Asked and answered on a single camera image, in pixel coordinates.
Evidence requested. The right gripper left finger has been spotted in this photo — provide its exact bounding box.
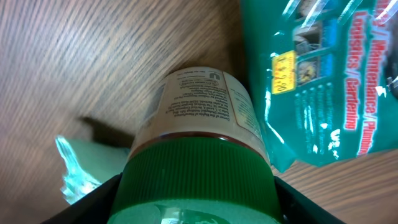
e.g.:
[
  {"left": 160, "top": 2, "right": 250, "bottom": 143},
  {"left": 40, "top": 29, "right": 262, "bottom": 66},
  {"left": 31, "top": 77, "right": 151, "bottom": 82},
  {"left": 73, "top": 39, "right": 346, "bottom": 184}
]
[{"left": 42, "top": 174, "right": 122, "bottom": 224}]

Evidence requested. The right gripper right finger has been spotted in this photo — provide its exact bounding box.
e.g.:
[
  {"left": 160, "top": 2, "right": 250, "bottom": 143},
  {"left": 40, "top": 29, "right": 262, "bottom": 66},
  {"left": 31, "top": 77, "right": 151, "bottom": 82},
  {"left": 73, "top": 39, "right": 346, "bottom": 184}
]
[{"left": 274, "top": 176, "right": 345, "bottom": 224}]

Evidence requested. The light green tissue packet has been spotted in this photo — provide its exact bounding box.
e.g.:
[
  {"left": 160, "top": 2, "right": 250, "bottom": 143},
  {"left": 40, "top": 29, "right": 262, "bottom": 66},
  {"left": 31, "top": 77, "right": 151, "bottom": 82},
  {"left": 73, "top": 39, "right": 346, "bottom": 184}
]
[{"left": 55, "top": 135, "right": 130, "bottom": 205}]

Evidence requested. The green lid jar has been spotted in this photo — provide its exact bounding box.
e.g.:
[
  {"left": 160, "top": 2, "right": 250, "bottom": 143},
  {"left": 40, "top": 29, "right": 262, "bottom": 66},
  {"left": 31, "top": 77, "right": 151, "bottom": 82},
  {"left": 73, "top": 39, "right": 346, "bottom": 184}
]
[{"left": 109, "top": 67, "right": 283, "bottom": 224}]

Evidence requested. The green 3M gloves packet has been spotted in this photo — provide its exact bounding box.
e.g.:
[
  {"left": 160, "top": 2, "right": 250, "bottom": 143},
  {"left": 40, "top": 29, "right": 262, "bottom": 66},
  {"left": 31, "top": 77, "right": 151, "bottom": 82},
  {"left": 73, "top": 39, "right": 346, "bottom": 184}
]
[{"left": 241, "top": 0, "right": 397, "bottom": 172}]

